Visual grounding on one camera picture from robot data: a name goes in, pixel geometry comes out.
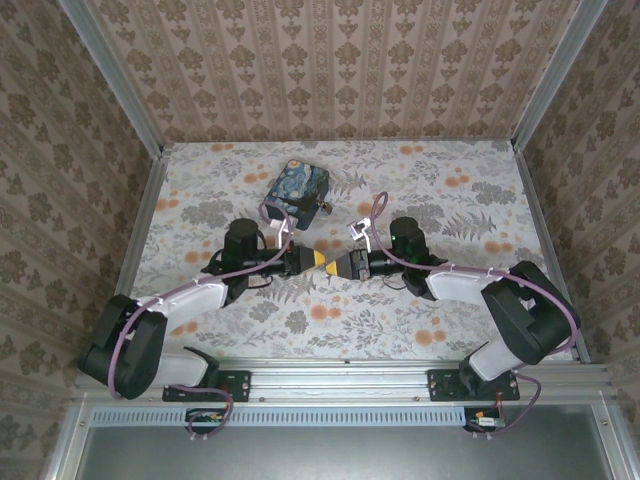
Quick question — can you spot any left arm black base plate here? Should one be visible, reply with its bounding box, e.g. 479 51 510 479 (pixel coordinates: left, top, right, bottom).
162 368 252 403

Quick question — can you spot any aluminium side rail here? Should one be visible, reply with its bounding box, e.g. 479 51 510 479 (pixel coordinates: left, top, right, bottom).
512 142 592 365
94 144 174 369

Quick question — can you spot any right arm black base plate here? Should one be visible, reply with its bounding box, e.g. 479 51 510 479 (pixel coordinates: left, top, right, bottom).
427 368 521 403

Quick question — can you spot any small circuit board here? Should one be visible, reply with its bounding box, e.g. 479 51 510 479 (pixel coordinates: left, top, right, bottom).
187 408 226 434
464 408 506 434

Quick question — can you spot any aluminium mounting rail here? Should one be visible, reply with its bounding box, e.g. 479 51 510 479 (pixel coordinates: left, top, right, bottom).
72 362 610 404

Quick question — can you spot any aluminium frame post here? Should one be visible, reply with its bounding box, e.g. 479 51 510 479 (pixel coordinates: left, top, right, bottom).
57 0 167 157
510 0 610 152

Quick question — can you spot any starry night print box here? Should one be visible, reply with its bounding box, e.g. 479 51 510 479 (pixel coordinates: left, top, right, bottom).
263 158 332 232

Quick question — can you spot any slotted grey cable duct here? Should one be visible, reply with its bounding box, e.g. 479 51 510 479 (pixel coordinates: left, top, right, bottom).
92 405 494 428

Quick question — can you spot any floral table cover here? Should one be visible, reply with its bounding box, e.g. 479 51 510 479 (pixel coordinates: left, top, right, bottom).
117 140 576 361

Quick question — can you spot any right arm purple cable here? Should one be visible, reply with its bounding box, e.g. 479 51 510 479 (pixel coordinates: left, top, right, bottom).
366 191 584 442

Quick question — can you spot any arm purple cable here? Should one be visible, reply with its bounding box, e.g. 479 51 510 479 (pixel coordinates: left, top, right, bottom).
107 202 296 442
366 191 584 442

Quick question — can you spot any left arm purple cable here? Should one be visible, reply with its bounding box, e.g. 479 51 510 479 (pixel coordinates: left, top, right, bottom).
107 202 296 442

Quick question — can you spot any grey metal panel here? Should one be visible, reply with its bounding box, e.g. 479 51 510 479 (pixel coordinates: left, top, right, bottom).
44 403 626 480

